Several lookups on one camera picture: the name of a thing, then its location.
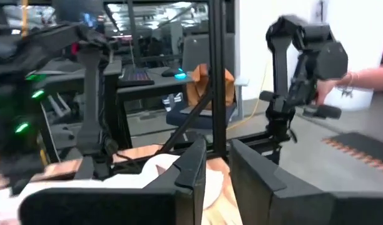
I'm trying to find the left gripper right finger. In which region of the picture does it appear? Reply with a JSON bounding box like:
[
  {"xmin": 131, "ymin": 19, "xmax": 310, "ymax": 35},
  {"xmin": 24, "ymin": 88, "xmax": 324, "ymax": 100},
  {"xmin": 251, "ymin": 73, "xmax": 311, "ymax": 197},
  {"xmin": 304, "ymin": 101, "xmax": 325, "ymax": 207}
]
[{"xmin": 228, "ymin": 139, "xmax": 383, "ymax": 225}]

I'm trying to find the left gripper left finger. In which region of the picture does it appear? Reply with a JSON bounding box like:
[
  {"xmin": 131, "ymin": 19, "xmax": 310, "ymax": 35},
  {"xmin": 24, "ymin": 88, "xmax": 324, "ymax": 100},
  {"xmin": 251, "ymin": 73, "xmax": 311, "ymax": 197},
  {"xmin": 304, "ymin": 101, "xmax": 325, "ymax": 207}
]
[{"xmin": 18, "ymin": 138, "xmax": 208, "ymax": 225}]

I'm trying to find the white striped dish towel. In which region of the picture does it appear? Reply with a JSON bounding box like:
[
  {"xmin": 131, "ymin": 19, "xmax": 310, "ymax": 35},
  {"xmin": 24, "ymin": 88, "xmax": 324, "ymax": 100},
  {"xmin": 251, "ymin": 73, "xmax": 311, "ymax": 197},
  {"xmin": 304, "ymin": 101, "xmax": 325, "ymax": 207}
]
[{"xmin": 0, "ymin": 152, "xmax": 226, "ymax": 224}]

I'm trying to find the person's forearm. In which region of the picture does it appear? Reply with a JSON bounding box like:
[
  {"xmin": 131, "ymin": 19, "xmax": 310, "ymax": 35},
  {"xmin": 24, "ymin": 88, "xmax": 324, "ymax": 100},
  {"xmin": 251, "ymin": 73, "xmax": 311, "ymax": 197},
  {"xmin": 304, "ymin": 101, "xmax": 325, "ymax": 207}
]
[{"xmin": 335, "ymin": 64, "xmax": 383, "ymax": 93}]

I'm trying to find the black mat orange edge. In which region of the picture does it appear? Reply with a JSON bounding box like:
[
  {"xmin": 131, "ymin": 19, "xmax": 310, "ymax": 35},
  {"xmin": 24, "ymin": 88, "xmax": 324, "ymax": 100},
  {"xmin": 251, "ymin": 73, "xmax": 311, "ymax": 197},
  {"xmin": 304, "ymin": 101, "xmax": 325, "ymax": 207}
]
[{"xmin": 322, "ymin": 132, "xmax": 383, "ymax": 173}]

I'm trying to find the blue office chair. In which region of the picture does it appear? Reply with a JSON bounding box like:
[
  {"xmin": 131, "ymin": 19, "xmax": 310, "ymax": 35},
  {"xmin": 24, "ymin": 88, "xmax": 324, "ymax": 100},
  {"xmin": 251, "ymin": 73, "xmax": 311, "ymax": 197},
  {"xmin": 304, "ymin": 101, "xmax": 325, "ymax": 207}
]
[{"xmin": 165, "ymin": 93, "xmax": 242, "ymax": 144}]

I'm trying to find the person's hand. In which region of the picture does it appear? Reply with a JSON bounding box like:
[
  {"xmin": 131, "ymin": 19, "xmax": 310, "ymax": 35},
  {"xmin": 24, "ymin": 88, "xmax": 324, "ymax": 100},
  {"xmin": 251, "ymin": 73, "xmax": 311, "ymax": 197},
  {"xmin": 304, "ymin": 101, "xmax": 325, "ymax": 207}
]
[{"xmin": 315, "ymin": 78, "xmax": 341, "ymax": 106}]

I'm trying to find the white round container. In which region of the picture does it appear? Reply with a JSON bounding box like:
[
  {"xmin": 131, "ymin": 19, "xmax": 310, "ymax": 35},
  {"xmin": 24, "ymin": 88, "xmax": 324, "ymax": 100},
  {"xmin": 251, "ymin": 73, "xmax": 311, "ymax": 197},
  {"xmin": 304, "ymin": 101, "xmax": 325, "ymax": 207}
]
[{"xmin": 323, "ymin": 87, "xmax": 375, "ymax": 113}]

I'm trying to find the black keyboard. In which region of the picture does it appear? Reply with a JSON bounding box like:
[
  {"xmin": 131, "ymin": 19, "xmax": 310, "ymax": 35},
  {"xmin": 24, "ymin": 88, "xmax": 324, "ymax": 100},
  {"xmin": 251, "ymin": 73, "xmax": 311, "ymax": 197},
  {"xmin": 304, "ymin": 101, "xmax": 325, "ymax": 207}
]
[{"xmin": 117, "ymin": 66, "xmax": 156, "ymax": 88}]

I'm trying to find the brown paper bag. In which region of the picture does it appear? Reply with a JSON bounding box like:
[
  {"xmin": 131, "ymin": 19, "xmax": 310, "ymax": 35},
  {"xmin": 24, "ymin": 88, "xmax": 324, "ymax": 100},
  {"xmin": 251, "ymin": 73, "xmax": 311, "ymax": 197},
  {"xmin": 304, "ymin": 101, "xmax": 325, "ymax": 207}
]
[{"xmin": 185, "ymin": 63, "xmax": 236, "ymax": 111}]

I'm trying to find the black computer mouse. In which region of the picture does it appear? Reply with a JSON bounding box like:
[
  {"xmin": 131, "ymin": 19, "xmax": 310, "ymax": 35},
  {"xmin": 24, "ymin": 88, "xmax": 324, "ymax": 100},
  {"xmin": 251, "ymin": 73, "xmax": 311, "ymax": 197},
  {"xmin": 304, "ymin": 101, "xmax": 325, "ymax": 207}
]
[{"xmin": 161, "ymin": 66, "xmax": 188, "ymax": 81}]

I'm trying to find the grey monitor back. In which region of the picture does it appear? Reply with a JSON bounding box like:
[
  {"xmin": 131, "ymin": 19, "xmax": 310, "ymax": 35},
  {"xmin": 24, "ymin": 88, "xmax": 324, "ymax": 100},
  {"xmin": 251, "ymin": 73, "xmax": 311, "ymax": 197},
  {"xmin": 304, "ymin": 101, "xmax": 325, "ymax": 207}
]
[{"xmin": 181, "ymin": 33, "xmax": 211, "ymax": 74}]

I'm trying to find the yellow cable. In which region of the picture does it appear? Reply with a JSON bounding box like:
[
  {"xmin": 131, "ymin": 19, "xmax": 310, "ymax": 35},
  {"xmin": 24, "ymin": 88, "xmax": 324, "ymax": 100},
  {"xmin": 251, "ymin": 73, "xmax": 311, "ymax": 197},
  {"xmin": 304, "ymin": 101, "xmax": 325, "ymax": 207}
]
[{"xmin": 225, "ymin": 61, "xmax": 272, "ymax": 132}]

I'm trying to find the black aluminium frame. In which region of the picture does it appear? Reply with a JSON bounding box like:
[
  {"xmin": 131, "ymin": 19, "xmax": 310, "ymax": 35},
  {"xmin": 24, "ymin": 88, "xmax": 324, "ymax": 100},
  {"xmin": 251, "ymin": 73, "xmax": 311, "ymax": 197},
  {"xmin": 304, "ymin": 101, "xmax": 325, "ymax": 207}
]
[{"xmin": 110, "ymin": 0, "xmax": 280, "ymax": 166}]

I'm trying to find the person's bracelet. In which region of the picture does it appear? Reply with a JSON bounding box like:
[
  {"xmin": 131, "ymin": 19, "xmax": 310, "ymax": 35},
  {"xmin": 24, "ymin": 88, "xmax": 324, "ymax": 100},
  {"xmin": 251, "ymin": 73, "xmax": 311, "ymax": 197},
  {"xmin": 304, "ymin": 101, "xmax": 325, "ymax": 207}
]
[{"xmin": 335, "ymin": 71, "xmax": 357, "ymax": 98}]

